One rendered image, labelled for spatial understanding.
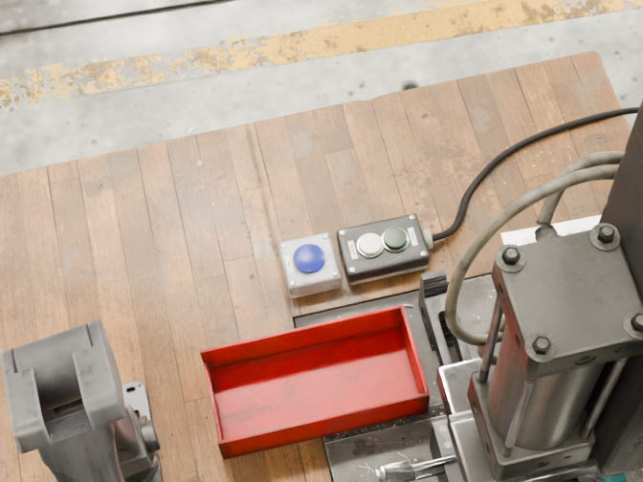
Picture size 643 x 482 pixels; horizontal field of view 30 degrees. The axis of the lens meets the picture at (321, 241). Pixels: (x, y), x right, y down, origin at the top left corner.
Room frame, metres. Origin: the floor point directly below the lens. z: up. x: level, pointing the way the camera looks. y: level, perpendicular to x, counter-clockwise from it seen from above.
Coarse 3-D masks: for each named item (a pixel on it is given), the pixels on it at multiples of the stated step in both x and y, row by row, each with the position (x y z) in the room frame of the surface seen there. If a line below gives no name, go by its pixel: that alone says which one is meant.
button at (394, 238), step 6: (396, 228) 0.71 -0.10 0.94; (390, 234) 0.70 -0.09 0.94; (396, 234) 0.70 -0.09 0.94; (402, 234) 0.70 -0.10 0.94; (384, 240) 0.69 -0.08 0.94; (390, 240) 0.69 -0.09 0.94; (396, 240) 0.69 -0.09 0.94; (402, 240) 0.69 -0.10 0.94; (390, 246) 0.69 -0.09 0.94; (396, 246) 0.68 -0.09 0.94; (402, 246) 0.68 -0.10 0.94
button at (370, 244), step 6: (366, 234) 0.70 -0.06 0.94; (372, 234) 0.70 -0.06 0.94; (360, 240) 0.70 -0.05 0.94; (366, 240) 0.70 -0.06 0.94; (372, 240) 0.70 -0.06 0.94; (378, 240) 0.69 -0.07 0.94; (360, 246) 0.69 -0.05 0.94; (366, 246) 0.69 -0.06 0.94; (372, 246) 0.69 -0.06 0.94; (378, 246) 0.69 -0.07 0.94; (366, 252) 0.68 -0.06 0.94; (372, 252) 0.68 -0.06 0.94
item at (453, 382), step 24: (480, 360) 0.44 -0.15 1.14; (456, 384) 0.42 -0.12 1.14; (456, 408) 0.40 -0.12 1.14; (456, 432) 0.36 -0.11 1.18; (456, 456) 0.34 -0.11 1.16; (480, 456) 0.33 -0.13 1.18; (480, 480) 0.31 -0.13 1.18; (528, 480) 0.31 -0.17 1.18; (552, 480) 0.31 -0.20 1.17; (576, 480) 0.31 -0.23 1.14
